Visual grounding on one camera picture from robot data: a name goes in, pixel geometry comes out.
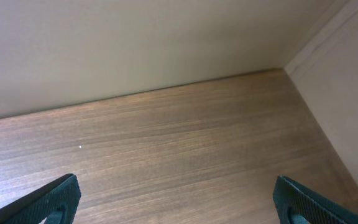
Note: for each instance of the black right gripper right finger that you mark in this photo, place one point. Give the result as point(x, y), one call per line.
point(297, 204)

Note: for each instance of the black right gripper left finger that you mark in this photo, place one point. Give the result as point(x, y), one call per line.
point(55, 202)

